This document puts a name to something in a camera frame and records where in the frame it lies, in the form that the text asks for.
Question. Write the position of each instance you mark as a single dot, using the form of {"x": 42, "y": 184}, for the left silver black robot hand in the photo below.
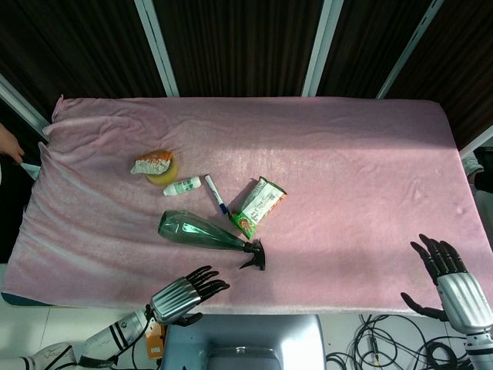
{"x": 175, "y": 298}

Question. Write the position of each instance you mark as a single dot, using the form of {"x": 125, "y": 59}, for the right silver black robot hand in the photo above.
{"x": 460, "y": 294}

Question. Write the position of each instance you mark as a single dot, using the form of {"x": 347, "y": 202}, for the green spray bottle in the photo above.
{"x": 196, "y": 231}

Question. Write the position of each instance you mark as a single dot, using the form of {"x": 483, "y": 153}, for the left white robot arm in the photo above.
{"x": 111, "y": 337}

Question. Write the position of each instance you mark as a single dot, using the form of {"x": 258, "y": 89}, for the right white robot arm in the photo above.
{"x": 479, "y": 350}

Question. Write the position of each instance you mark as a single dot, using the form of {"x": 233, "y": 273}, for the white tube with green label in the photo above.
{"x": 181, "y": 186}

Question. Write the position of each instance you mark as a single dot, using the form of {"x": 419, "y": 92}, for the person's hand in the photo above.
{"x": 8, "y": 144}

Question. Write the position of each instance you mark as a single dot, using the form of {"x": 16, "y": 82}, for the orange tag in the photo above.
{"x": 155, "y": 343}

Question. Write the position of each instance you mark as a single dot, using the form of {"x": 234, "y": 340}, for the grey robot torso base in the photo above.
{"x": 242, "y": 343}

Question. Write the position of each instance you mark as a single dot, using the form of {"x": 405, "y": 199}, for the white blue marker pen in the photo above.
{"x": 215, "y": 192}

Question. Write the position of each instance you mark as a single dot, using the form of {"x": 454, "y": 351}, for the yellow sponge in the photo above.
{"x": 165, "y": 175}

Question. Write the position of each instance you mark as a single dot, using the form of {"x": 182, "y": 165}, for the green snack bag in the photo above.
{"x": 258, "y": 206}

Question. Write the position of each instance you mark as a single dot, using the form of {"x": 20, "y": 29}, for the orange white wrapper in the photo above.
{"x": 150, "y": 163}

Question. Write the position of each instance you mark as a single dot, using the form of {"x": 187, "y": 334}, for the pink fleece table cloth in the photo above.
{"x": 308, "y": 162}

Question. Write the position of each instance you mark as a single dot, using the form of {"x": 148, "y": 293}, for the white window frame post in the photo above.
{"x": 321, "y": 46}
{"x": 159, "y": 46}
{"x": 23, "y": 106}
{"x": 416, "y": 50}

